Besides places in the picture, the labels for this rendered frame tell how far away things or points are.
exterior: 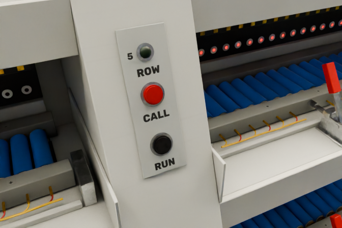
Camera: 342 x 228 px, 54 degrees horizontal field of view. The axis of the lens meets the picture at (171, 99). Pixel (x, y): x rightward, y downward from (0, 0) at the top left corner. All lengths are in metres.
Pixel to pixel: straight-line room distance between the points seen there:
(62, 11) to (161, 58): 0.08
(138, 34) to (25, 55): 0.08
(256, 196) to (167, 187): 0.10
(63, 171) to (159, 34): 0.16
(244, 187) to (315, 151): 0.10
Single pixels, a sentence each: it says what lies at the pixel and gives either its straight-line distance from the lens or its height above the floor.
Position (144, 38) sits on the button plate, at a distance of 0.27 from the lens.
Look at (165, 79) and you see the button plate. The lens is 0.27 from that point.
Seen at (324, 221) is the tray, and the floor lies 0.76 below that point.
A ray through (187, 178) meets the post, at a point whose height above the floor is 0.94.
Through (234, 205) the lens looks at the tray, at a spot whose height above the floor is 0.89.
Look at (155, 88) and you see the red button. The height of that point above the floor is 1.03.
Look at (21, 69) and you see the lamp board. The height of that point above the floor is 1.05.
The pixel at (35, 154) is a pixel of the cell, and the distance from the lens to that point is 0.38.
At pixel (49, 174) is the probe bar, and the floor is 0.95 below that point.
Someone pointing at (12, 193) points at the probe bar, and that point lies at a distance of 0.35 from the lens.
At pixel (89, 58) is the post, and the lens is 0.26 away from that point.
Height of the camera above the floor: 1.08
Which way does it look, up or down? 14 degrees down
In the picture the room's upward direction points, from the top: 9 degrees counter-clockwise
